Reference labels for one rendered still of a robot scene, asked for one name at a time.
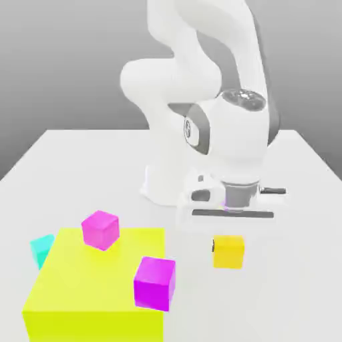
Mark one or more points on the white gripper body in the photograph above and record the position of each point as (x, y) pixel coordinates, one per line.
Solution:
(232, 213)

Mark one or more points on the small yellow cube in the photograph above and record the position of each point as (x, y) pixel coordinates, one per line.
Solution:
(228, 251)

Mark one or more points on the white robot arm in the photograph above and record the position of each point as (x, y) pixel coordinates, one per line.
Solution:
(240, 139)

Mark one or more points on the small magenta cube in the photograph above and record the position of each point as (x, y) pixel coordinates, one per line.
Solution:
(154, 284)
(101, 230)

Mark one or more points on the small cyan cube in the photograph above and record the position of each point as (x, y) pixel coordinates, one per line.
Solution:
(40, 249)

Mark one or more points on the large yellow-green box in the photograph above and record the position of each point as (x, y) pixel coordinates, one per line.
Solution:
(90, 288)

